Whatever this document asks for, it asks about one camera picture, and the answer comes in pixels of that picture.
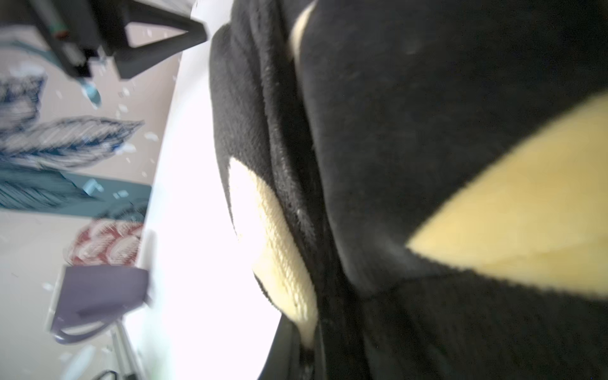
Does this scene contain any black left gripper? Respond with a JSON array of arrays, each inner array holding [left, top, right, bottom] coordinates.
[[1, 0, 207, 79]]

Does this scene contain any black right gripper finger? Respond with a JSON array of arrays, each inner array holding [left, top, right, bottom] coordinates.
[[258, 315, 314, 380]]

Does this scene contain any black pillowcase with cream flowers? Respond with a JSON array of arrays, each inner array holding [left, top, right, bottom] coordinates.
[[210, 1, 607, 379]]

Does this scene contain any purple mug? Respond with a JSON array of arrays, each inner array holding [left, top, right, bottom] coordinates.
[[48, 264, 150, 345]]

